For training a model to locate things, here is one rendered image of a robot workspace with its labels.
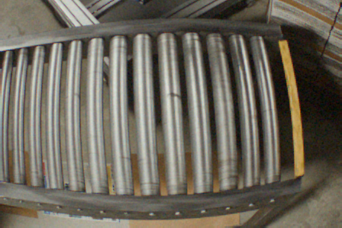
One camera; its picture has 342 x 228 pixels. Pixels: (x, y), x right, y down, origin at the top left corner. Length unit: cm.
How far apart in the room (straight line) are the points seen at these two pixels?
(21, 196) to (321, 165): 148
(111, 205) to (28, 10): 157
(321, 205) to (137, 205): 118
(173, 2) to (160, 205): 118
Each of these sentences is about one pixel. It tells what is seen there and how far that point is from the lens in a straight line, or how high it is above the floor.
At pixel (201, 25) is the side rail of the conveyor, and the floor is 80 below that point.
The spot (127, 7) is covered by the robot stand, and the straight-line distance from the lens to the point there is 228.
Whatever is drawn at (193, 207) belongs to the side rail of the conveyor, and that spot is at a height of 80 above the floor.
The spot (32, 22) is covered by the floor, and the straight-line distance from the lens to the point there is 259.
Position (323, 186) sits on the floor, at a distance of 230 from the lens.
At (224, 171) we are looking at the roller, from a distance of 135.
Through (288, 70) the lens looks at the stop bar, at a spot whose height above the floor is 82.
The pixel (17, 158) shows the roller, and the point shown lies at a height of 80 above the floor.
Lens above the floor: 207
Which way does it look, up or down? 64 degrees down
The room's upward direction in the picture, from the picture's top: 7 degrees clockwise
